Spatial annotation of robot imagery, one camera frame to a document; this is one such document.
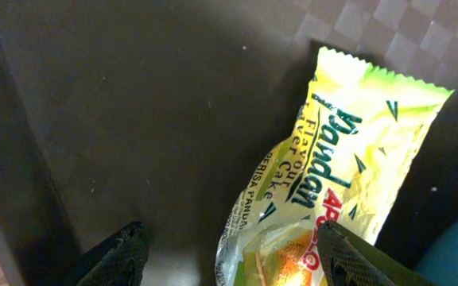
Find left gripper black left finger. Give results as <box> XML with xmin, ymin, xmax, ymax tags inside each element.
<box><xmin>73</xmin><ymin>222</ymin><xmax>149</xmax><ymax>286</ymax></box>

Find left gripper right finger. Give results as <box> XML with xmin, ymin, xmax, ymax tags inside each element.
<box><xmin>317</xmin><ymin>220</ymin><xmax>433</xmax><ymax>286</ymax></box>

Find yellow green snack wrapper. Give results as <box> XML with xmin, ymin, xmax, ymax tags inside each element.
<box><xmin>215</xmin><ymin>47</ymin><xmax>450</xmax><ymax>286</ymax></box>

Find brown serving tray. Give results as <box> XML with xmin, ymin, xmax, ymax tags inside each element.
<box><xmin>0</xmin><ymin>0</ymin><xmax>458</xmax><ymax>285</ymax></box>

